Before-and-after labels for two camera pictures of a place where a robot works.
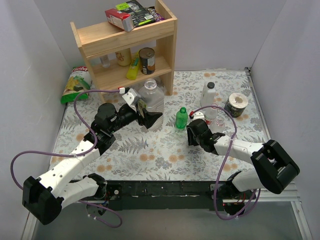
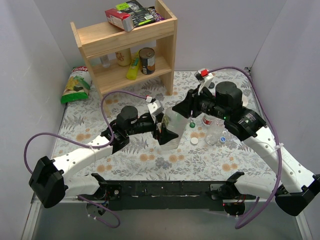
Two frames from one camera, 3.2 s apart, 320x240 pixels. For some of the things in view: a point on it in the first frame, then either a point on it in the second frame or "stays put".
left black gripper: (141, 116) -> (157, 127)
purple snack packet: (157, 16) stays put
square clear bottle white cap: (151, 97) -> (175, 123)
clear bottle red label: (211, 115) stays put
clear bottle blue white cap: (218, 126) stays put
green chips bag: (79, 80) stays put
